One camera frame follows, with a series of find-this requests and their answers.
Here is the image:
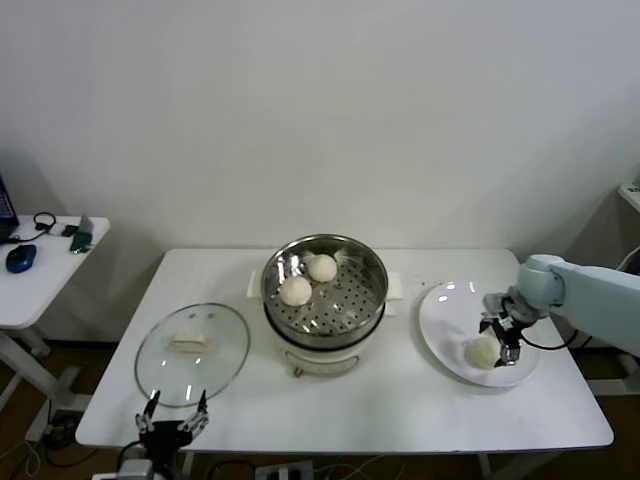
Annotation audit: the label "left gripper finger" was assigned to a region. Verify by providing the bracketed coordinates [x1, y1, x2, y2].
[134, 389, 161, 435]
[178, 389, 210, 434]

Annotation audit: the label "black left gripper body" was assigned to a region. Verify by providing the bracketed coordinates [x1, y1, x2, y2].
[139, 421, 195, 459]

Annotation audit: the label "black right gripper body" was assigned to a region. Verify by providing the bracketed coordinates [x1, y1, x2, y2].
[493, 309, 524, 347]

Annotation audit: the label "white steamed baozi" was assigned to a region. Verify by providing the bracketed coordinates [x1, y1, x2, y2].
[465, 337, 501, 370]
[306, 253, 338, 284]
[279, 277, 314, 307]

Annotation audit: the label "glass lid with white handle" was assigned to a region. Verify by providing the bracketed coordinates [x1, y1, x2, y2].
[133, 302, 251, 409]

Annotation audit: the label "perforated stainless steel steamer basket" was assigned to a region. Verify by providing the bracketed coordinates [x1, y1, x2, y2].
[260, 233, 390, 337]

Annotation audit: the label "large white plate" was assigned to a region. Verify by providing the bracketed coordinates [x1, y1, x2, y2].
[410, 281, 542, 389]

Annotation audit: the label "white floor power strip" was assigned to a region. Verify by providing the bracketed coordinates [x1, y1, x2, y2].
[254, 459, 315, 480]

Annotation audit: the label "white desk foot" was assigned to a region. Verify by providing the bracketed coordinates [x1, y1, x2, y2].
[584, 352, 640, 397]

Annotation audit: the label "white electric cooking pot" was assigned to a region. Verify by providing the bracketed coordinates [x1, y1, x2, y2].
[247, 269, 404, 377]

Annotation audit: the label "white side table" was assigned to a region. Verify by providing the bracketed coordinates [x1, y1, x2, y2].
[0, 215, 111, 444]

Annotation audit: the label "green and grey gadget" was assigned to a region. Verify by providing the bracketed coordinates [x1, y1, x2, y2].
[69, 214, 96, 255]

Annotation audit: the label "blue computer mouse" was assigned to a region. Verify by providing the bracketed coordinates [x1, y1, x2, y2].
[5, 243, 39, 274]

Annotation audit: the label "dark laptop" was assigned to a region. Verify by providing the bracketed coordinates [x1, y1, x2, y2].
[0, 172, 21, 244]

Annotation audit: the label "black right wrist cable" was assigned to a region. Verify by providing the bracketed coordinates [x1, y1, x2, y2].
[519, 328, 577, 351]

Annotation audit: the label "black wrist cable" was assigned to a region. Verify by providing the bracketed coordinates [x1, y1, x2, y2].
[117, 439, 146, 464]
[519, 328, 577, 351]

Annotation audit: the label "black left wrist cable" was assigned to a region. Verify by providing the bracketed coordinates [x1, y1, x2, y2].
[117, 439, 146, 464]

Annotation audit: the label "black floor cables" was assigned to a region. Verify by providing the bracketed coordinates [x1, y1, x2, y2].
[42, 407, 96, 469]

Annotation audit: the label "black power cable with adapter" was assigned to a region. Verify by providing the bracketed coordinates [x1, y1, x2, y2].
[582, 254, 640, 349]

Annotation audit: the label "white wall cable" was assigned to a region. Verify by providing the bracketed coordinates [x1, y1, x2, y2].
[617, 244, 640, 271]

